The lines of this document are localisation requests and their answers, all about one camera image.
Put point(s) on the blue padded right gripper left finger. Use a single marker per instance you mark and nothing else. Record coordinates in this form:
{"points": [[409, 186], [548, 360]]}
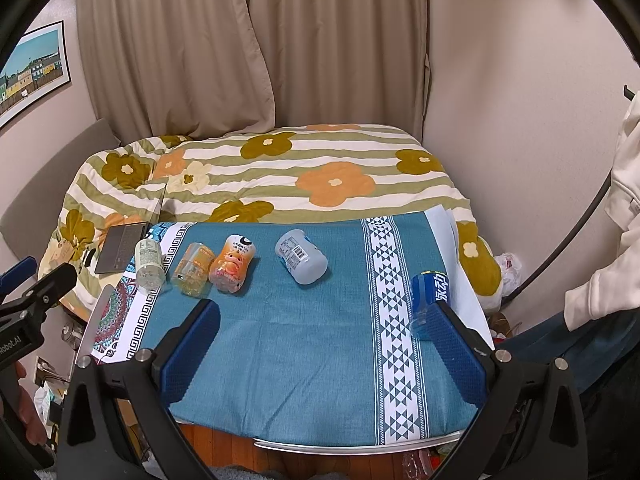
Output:
{"points": [[182, 349]]}

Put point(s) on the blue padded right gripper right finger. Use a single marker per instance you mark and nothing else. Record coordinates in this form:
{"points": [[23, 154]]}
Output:
{"points": [[464, 352]]}

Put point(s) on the yellow orange label plastic cup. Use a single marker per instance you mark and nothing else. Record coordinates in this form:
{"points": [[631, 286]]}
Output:
{"points": [[191, 274]]}

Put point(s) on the green label clear plastic cup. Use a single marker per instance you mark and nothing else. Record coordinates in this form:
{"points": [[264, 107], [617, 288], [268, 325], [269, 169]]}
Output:
{"points": [[148, 259]]}

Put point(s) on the white barcode label plastic cup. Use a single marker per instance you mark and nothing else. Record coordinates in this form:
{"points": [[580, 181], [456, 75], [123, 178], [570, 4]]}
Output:
{"points": [[301, 257]]}

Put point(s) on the person's left hand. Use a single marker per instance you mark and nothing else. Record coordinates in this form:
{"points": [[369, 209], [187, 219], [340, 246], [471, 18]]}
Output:
{"points": [[17, 397]]}

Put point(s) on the dark grey open laptop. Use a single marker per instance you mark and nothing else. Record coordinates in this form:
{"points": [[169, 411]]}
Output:
{"points": [[118, 247]]}

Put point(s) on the teal patterned table cloth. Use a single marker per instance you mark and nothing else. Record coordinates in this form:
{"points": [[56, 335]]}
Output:
{"points": [[332, 363]]}

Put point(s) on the white hooded garment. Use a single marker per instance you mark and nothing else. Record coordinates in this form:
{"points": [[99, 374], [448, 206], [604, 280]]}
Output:
{"points": [[615, 287]]}

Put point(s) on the floral striped bed quilt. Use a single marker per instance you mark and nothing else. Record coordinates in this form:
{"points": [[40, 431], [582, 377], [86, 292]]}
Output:
{"points": [[309, 174]]}

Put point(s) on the framed house picture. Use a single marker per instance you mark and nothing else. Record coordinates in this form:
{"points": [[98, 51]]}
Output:
{"points": [[37, 66]]}

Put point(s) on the beige window curtain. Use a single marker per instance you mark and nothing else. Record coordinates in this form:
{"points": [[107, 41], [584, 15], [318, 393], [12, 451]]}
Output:
{"points": [[210, 67]]}

